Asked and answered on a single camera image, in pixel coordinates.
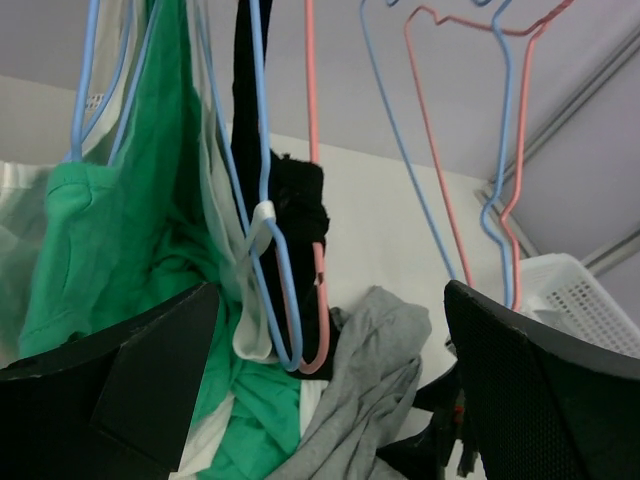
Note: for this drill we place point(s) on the blue hanger with green top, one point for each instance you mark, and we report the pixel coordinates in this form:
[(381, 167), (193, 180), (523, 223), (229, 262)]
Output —
[(250, 174)]

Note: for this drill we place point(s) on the blue hanger with grey top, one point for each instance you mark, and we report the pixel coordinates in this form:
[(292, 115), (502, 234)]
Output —
[(462, 76)]

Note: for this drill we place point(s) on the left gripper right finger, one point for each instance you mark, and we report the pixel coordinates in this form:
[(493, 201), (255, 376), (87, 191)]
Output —
[(543, 404)]

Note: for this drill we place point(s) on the green tank top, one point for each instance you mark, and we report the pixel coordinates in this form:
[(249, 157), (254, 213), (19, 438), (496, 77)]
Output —
[(139, 260)]

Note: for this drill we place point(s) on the black tank top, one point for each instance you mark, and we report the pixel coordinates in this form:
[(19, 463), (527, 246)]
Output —
[(295, 188)]

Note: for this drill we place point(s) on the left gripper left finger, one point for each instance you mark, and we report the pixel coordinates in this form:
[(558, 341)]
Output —
[(116, 404)]

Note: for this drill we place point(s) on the right frame strut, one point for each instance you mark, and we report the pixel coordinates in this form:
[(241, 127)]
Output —
[(580, 175)]

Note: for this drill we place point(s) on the white tank top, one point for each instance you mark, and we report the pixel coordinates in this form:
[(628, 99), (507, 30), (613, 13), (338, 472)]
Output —
[(87, 245)]

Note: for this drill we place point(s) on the white plastic basket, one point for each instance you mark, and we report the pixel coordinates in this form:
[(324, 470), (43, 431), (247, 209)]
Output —
[(558, 291)]

